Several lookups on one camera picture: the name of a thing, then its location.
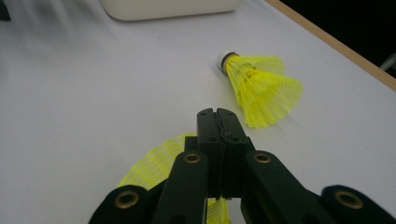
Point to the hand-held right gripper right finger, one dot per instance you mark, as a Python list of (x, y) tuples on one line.
[(235, 149)]

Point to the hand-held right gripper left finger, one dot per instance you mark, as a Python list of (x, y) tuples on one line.
[(211, 155)]

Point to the white plastic storage bin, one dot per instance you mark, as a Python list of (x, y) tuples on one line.
[(168, 9)]

